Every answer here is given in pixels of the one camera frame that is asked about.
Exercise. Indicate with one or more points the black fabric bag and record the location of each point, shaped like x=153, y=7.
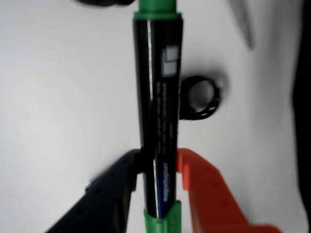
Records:
x=306, y=97

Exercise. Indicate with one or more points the dark navy gripper finger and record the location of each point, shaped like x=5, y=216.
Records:
x=107, y=201

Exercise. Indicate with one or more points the green marker with black barrel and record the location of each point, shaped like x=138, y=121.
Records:
x=158, y=109

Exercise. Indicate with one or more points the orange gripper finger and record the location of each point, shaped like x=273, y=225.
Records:
x=209, y=194

